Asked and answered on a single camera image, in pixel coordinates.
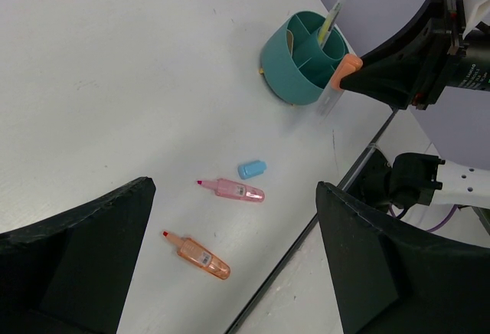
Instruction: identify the pink highlighter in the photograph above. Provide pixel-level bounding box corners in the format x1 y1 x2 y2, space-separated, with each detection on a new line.
197 178 265 203

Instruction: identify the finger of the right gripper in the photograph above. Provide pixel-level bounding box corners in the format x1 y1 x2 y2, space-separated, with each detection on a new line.
339 0 450 110

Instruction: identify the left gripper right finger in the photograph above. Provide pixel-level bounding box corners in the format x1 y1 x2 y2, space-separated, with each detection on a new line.
316 182 489 333

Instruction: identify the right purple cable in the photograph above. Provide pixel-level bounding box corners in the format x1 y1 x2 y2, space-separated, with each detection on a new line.
388 203 460 234

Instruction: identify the blue eraser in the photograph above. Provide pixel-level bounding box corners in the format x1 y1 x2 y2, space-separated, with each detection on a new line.
237 160 267 180

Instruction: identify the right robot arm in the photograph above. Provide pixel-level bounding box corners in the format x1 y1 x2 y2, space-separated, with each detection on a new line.
330 0 489 211

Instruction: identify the teal round pen holder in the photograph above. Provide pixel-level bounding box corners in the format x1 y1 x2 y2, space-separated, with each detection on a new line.
260 11 349 106

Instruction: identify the orange highlighter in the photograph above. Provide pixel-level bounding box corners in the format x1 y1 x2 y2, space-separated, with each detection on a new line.
162 231 230 280

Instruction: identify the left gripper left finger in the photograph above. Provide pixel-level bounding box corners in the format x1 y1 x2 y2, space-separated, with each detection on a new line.
1 177 156 333

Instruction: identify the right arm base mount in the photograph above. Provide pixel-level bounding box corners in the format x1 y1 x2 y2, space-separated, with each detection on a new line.
338 146 395 216

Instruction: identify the yellow highlighter pen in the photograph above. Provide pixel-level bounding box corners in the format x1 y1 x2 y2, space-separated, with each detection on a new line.
317 0 345 49

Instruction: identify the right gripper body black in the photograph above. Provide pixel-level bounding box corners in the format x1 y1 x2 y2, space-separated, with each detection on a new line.
411 0 489 110

